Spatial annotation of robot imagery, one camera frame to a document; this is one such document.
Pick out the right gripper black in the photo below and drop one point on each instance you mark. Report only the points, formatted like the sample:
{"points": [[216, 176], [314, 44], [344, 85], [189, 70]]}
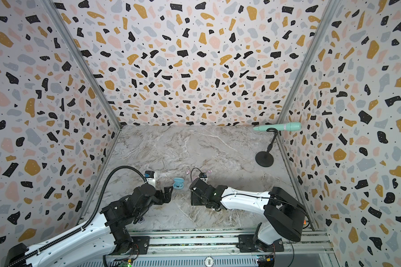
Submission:
{"points": [[196, 191]]}

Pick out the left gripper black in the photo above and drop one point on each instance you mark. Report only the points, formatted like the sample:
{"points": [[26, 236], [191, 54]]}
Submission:
{"points": [[164, 199]]}

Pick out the blue earbud charging case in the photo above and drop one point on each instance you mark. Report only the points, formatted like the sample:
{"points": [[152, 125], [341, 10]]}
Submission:
{"points": [[178, 183]]}

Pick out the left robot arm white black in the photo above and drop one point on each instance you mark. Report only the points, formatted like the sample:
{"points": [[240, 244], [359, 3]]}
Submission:
{"points": [[103, 234]]}

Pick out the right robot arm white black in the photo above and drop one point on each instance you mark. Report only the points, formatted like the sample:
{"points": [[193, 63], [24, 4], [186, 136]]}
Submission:
{"points": [[285, 215]]}

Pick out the black microphone stand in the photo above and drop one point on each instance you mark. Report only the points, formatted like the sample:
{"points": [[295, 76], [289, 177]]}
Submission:
{"points": [[264, 158]]}

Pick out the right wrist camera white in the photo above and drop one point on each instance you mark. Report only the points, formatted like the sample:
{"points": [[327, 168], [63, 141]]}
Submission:
{"points": [[203, 176]]}

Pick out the poker chip on rail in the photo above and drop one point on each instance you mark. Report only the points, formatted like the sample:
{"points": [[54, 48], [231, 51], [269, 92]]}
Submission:
{"points": [[209, 262]]}

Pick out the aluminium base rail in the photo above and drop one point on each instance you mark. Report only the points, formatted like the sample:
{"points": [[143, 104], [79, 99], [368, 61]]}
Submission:
{"points": [[229, 248]]}

